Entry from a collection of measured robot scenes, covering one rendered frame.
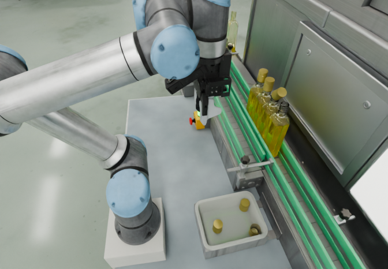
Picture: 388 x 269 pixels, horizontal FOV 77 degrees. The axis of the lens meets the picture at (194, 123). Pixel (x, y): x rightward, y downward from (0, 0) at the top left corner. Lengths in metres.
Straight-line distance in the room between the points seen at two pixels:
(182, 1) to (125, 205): 0.50
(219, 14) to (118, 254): 0.73
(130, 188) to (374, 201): 0.67
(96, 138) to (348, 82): 0.72
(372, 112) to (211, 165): 0.65
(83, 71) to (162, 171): 0.77
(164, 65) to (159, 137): 0.89
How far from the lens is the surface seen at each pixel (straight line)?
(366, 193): 0.86
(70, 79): 0.42
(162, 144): 1.21
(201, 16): 0.51
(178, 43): 0.36
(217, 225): 0.92
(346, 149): 0.87
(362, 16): 0.83
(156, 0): 0.49
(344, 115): 0.85
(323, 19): 0.91
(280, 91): 0.86
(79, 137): 0.69
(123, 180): 0.72
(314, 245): 0.84
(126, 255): 0.88
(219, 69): 0.61
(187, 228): 0.98
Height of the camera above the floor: 1.67
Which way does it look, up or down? 45 degrees down
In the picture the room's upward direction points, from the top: straight up
